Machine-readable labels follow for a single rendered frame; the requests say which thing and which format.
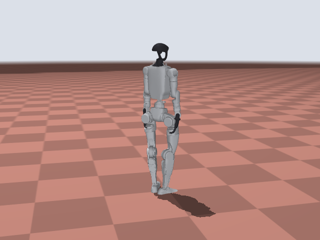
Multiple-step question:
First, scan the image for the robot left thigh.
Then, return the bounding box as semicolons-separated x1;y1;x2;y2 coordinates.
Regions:
141;111;157;158

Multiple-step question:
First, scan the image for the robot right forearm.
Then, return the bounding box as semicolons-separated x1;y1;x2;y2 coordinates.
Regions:
172;91;181;118

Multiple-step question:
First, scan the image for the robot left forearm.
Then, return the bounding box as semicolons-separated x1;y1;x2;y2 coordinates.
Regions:
143;91;151;113

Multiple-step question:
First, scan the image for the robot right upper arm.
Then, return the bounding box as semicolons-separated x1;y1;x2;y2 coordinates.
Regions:
166;67;178;98

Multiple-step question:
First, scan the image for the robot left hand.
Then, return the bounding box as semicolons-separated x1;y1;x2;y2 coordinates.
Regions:
143;108;147;128

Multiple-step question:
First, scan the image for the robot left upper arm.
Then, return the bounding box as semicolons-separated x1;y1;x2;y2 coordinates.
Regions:
142;66;150;95

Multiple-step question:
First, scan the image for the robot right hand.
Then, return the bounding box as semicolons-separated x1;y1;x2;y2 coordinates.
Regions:
170;113;181;134

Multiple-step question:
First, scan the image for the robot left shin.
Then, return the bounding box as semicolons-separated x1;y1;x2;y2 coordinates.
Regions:
146;147;157;186

